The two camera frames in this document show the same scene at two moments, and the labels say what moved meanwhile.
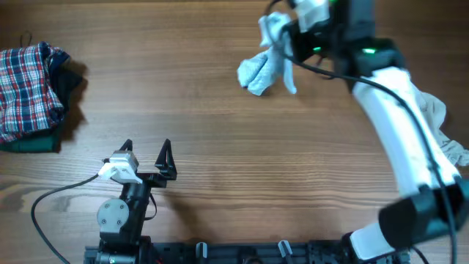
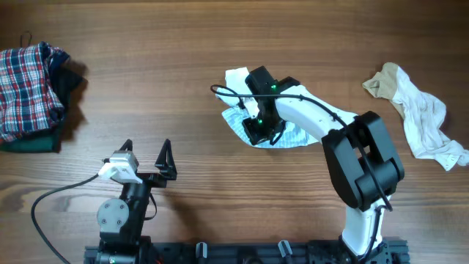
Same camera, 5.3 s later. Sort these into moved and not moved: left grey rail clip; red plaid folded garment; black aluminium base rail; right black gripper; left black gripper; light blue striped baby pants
Moved: right black gripper; light blue striped baby pants
Not moved: left grey rail clip; red plaid folded garment; black aluminium base rail; left black gripper
